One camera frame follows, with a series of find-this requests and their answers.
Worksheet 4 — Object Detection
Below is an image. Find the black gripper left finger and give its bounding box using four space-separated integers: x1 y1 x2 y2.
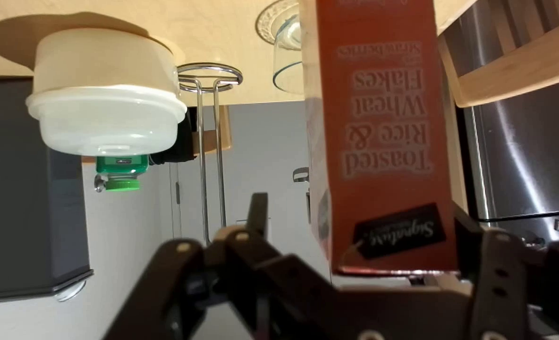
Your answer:
102 190 357 340

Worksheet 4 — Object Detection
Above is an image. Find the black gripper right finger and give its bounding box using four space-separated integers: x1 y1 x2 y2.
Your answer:
451 209 559 340

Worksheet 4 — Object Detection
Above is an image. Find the pink cereal box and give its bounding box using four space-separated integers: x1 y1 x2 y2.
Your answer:
300 0 470 277

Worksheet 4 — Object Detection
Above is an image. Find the white lidded plastic bowl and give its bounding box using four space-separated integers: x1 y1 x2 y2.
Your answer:
24 26 188 158

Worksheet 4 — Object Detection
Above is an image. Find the clear glass bowl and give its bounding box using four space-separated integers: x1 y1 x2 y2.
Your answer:
253 0 306 94

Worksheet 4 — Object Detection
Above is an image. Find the stainless steel fridge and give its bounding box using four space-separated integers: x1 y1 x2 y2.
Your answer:
457 77 559 247

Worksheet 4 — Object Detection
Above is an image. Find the white door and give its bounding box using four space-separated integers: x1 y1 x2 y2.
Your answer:
83 101 323 340

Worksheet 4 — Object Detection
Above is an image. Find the green box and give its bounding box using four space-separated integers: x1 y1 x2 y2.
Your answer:
92 152 151 194

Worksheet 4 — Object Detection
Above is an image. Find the wooden chair with jacket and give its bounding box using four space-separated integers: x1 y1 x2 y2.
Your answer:
190 103 234 156

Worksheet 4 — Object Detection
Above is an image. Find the wooden slat-back chair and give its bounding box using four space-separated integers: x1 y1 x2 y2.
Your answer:
436 0 559 109

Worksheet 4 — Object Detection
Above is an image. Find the light wooden table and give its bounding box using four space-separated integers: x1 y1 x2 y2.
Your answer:
0 0 483 107

